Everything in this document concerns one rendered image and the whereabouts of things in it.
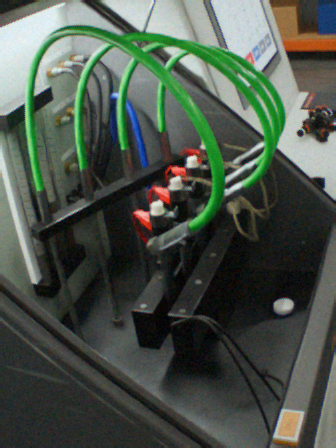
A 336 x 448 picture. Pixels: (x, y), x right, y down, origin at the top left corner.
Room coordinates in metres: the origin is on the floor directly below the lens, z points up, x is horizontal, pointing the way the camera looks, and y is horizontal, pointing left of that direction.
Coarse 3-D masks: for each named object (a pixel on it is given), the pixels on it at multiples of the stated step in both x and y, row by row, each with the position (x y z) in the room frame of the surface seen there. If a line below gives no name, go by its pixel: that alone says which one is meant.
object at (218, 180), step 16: (64, 32) 0.75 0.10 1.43; (80, 32) 0.73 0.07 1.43; (96, 32) 0.71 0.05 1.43; (48, 48) 0.80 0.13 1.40; (128, 48) 0.67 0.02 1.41; (32, 64) 0.82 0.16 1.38; (144, 64) 0.65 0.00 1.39; (160, 64) 0.65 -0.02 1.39; (32, 80) 0.83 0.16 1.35; (160, 80) 0.64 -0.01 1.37; (176, 80) 0.63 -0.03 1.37; (32, 96) 0.85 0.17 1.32; (176, 96) 0.62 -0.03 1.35; (32, 112) 0.85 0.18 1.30; (192, 112) 0.61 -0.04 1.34; (32, 128) 0.86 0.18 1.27; (208, 128) 0.60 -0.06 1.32; (32, 144) 0.86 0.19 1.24; (208, 144) 0.60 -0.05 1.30; (32, 160) 0.86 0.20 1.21; (224, 192) 0.60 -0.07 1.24; (208, 208) 0.60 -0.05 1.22; (192, 224) 0.62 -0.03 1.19
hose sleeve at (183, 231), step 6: (186, 222) 0.64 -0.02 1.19; (174, 228) 0.65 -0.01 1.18; (180, 228) 0.64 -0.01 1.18; (186, 228) 0.63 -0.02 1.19; (162, 234) 0.67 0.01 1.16; (168, 234) 0.66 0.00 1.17; (174, 234) 0.64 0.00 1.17; (180, 234) 0.64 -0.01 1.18; (186, 234) 0.63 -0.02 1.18; (192, 234) 0.63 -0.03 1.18; (156, 240) 0.67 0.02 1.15; (162, 240) 0.66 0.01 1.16; (168, 240) 0.65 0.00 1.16; (174, 240) 0.65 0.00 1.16; (180, 240) 0.64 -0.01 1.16; (156, 246) 0.67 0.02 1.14; (162, 246) 0.66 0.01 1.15; (168, 246) 0.66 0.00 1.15
